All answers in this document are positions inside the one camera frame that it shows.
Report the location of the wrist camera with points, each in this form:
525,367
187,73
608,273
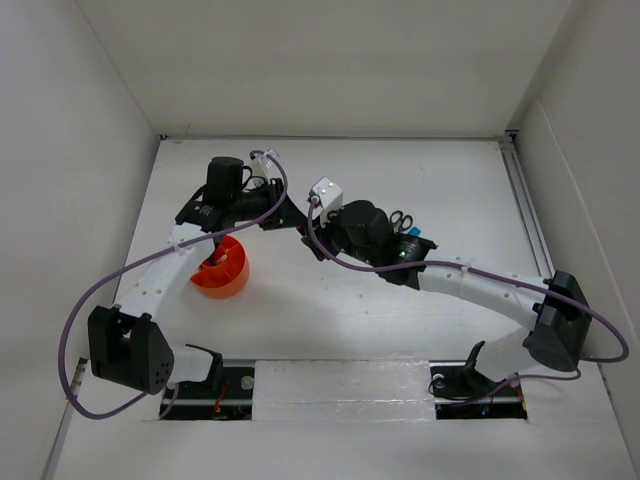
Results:
263,164
327,196

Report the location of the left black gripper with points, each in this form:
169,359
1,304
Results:
290,216

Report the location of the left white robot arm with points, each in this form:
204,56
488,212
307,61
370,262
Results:
126,342

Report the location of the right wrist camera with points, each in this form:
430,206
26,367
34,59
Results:
327,196

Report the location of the aluminium rail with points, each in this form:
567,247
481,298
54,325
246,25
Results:
524,202

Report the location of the orange round pen holder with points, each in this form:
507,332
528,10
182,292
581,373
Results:
227,279

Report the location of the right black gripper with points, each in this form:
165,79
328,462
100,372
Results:
334,218

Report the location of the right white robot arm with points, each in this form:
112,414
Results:
551,328

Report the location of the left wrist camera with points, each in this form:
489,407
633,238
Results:
263,164

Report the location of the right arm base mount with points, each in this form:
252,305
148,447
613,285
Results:
462,393

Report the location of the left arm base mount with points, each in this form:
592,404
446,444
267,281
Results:
205,386

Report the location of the black handled scissors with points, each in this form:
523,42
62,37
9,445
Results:
400,221

